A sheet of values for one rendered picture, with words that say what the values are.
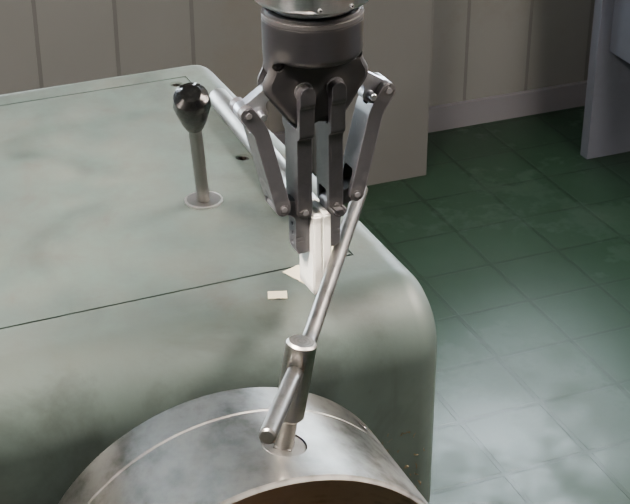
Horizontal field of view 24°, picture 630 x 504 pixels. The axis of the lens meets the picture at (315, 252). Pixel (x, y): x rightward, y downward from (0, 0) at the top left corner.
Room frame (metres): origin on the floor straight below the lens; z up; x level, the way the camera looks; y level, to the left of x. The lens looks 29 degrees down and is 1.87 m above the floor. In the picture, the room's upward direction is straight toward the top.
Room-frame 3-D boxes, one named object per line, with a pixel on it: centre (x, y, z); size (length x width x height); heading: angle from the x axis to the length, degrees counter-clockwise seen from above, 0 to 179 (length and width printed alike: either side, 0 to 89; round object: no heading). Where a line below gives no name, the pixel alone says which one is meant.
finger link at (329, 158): (1.02, -0.01, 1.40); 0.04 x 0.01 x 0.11; 23
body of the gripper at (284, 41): (1.01, 0.00, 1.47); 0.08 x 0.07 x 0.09; 113
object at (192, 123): (1.13, 0.10, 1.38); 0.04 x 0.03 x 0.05; 23
